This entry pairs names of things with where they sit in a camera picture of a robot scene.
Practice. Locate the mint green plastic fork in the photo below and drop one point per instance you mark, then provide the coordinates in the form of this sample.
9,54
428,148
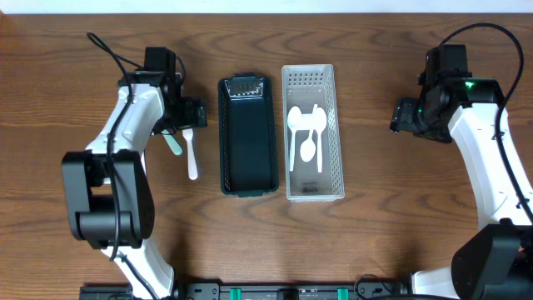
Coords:
172,143

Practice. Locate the clear white plastic basket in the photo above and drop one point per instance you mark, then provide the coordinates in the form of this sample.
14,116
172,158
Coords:
304,86

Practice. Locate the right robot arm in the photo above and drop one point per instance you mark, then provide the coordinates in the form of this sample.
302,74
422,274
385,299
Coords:
455,107

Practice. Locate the white spoon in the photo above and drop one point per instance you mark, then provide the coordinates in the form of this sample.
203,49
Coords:
320,122
295,121

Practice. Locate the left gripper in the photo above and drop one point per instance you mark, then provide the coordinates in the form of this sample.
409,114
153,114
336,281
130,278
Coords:
193,112

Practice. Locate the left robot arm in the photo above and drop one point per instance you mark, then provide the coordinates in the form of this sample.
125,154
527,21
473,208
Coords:
109,202

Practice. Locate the white spoon bowl down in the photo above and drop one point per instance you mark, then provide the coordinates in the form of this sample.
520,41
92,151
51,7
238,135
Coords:
308,148

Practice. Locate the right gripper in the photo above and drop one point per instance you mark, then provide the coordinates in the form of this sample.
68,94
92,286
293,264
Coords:
403,119

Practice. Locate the dark green plastic basket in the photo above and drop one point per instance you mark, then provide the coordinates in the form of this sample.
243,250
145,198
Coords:
247,136

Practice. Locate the black mounting rail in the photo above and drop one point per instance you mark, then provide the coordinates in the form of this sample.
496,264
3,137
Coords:
365,288

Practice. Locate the white fork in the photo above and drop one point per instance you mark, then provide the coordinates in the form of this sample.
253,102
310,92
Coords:
191,159

